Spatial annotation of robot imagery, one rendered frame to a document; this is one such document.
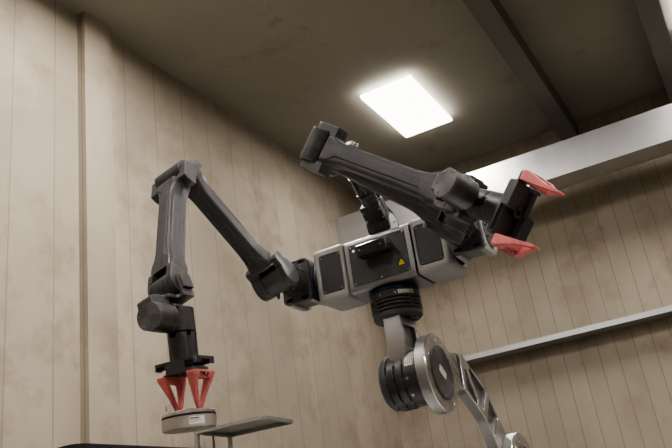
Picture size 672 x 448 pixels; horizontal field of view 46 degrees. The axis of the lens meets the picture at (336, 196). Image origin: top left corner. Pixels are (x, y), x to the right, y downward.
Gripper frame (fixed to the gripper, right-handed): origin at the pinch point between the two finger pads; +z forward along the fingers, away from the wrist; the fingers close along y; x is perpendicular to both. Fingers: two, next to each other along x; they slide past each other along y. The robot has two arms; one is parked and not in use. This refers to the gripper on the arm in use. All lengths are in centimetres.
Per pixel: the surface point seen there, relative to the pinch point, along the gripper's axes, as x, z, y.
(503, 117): 770, -356, -84
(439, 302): 835, -171, -236
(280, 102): 557, -371, -268
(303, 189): 678, -316, -321
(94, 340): 300, -103, -310
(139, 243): 369, -191, -319
